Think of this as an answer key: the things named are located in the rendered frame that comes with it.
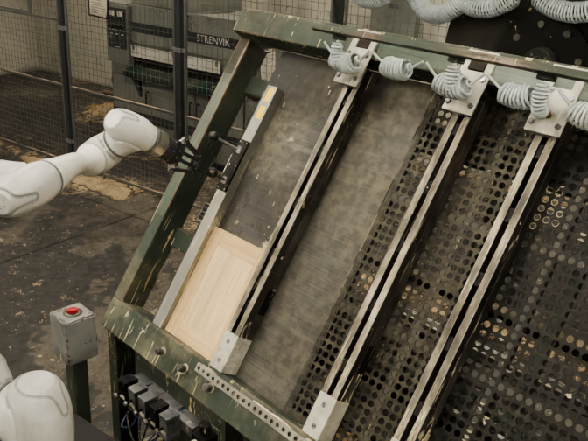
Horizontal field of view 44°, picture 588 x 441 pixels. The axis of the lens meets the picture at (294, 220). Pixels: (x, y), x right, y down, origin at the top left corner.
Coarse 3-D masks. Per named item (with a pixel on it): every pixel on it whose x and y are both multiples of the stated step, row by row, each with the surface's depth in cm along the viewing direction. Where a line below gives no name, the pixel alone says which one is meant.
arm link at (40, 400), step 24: (24, 384) 184; (48, 384) 186; (0, 408) 185; (24, 408) 182; (48, 408) 184; (72, 408) 192; (0, 432) 186; (24, 432) 184; (48, 432) 185; (72, 432) 192
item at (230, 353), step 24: (336, 48) 222; (360, 48) 230; (360, 72) 227; (360, 96) 233; (336, 120) 234; (336, 144) 232; (312, 168) 233; (312, 192) 231; (288, 216) 232; (288, 240) 230; (264, 264) 231; (288, 264) 234; (264, 288) 229; (240, 312) 230; (264, 312) 233; (240, 336) 228; (216, 360) 230; (240, 360) 232
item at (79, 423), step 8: (80, 424) 212; (88, 424) 212; (80, 432) 209; (88, 432) 209; (96, 432) 209; (104, 432) 209; (0, 440) 204; (80, 440) 206; (88, 440) 206; (96, 440) 206; (104, 440) 206; (112, 440) 207
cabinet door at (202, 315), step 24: (216, 240) 254; (240, 240) 247; (216, 264) 251; (240, 264) 244; (192, 288) 254; (216, 288) 247; (240, 288) 241; (192, 312) 250; (216, 312) 244; (192, 336) 246; (216, 336) 240
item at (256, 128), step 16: (272, 96) 257; (256, 112) 260; (272, 112) 259; (256, 128) 257; (256, 144) 259; (240, 176) 258; (224, 192) 256; (208, 208) 258; (224, 208) 258; (208, 224) 256; (192, 240) 258; (192, 256) 255; (176, 288) 255; (176, 304) 256; (160, 320) 255
